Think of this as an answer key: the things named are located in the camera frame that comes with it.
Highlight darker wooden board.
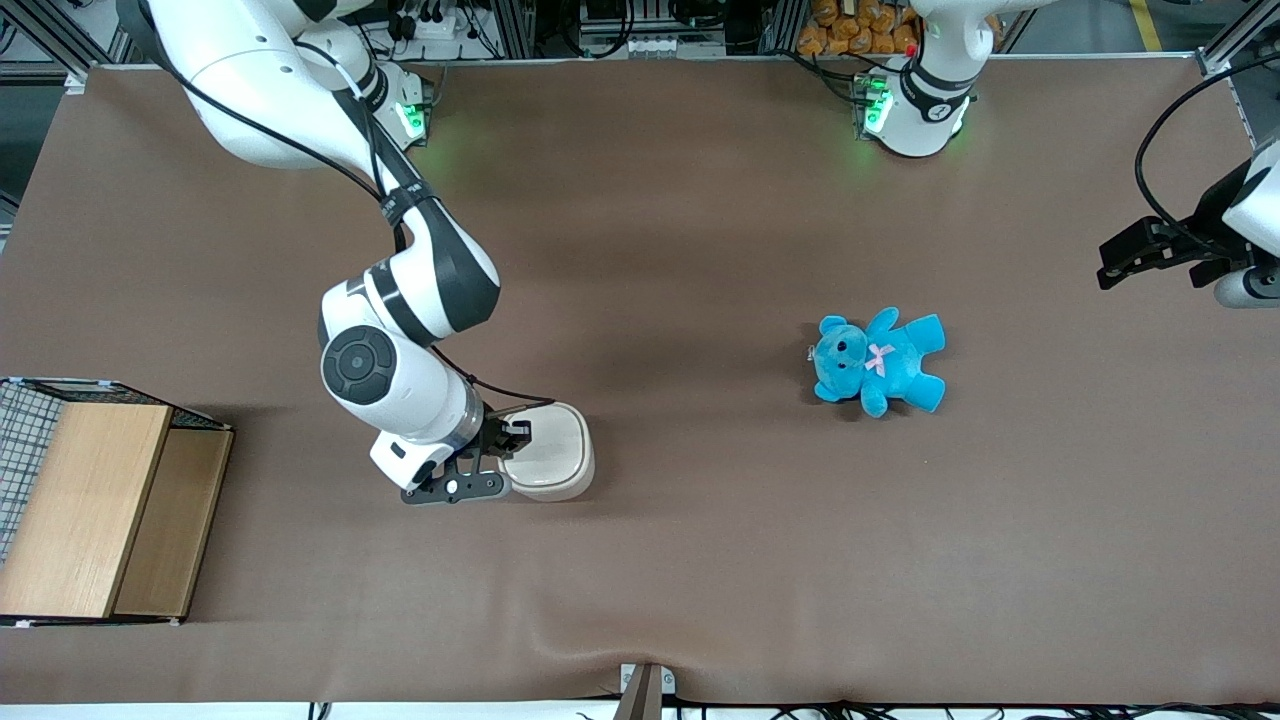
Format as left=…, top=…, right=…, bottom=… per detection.
left=113, top=428, right=235, bottom=618

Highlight blue teddy bear pink bow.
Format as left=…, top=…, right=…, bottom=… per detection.
left=810, top=306, right=948, bottom=419

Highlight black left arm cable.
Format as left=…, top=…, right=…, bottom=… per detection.
left=1135, top=55, right=1280, bottom=251

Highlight white power strip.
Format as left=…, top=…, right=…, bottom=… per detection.
left=385, top=0, right=481, bottom=46

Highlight wooden shelf with wire basket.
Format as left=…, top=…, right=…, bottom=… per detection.
left=0, top=377, right=237, bottom=629

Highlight aluminium frame post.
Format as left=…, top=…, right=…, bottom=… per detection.
left=0, top=0, right=136, bottom=96
left=1195, top=0, right=1280, bottom=76

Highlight white square trash can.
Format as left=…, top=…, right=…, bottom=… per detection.
left=497, top=401, right=597, bottom=503

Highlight white connector block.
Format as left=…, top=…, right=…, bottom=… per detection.
left=598, top=35, right=693, bottom=58

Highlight brown table cover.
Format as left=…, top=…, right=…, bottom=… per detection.
left=0, top=55, right=1280, bottom=707

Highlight grey camera stand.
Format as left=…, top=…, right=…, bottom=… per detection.
left=615, top=660, right=678, bottom=720

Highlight light wooden board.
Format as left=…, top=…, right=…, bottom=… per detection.
left=0, top=403, right=174, bottom=619

